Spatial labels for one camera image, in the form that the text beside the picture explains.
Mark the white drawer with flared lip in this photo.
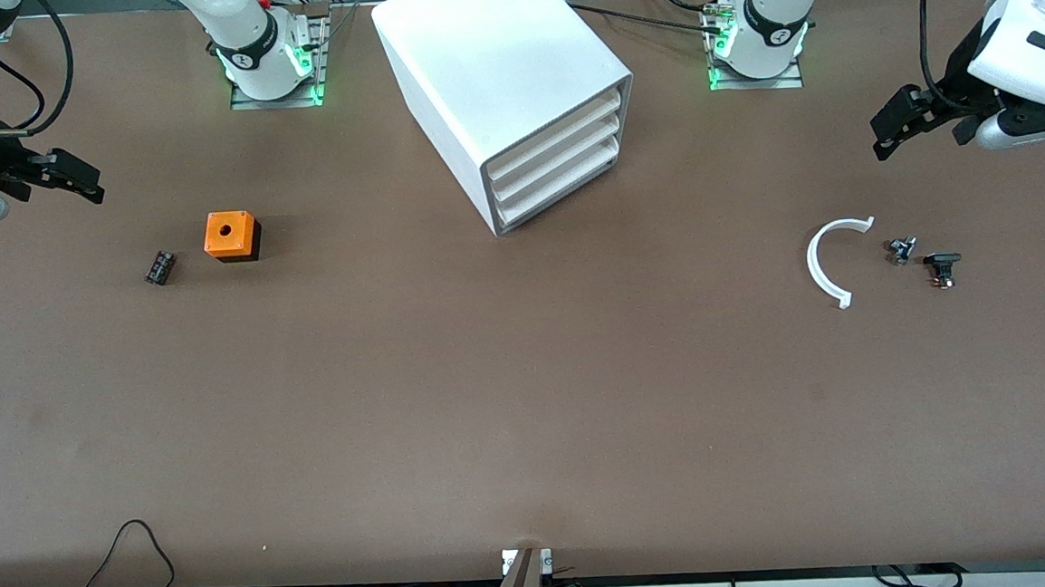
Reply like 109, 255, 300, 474
482, 86, 631, 185

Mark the white drawer cabinet shell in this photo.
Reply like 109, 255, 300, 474
371, 0, 644, 245

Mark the dark cylindrical capacitor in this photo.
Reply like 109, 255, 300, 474
143, 250, 180, 286

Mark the black contact block part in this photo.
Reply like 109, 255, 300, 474
924, 251, 965, 293

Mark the white curved plastic arc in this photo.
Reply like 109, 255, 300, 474
804, 216, 881, 313

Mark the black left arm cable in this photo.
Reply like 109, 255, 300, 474
916, 0, 975, 118

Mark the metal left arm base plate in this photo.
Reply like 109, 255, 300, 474
702, 0, 806, 94

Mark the orange button enclosure box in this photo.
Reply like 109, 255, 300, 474
202, 209, 264, 265

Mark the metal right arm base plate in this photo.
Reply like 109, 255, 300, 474
225, 12, 333, 112

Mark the black cable on table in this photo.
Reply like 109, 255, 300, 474
563, 0, 736, 40

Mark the black looped cable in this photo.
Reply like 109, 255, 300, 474
77, 517, 178, 587

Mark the black cable below table edge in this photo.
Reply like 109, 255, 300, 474
870, 560, 964, 587

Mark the brown camera mount bar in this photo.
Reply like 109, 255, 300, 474
479, 546, 555, 587

